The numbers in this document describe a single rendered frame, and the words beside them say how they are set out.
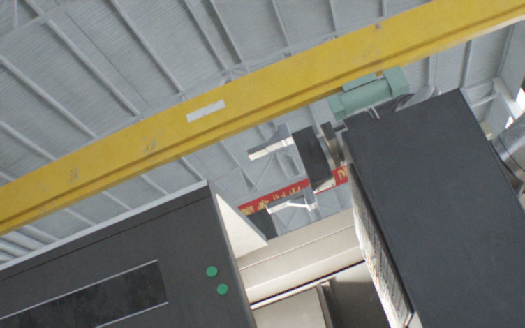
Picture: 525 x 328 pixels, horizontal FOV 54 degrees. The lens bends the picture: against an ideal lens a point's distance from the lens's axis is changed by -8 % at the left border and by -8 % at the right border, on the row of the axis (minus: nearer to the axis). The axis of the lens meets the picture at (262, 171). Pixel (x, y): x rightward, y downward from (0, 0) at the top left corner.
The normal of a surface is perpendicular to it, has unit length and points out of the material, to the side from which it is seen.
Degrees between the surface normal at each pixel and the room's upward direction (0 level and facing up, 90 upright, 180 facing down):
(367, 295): 109
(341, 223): 90
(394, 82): 90
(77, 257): 87
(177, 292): 87
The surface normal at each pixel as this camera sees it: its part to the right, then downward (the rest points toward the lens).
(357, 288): -0.11, -0.04
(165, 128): -0.23, -0.33
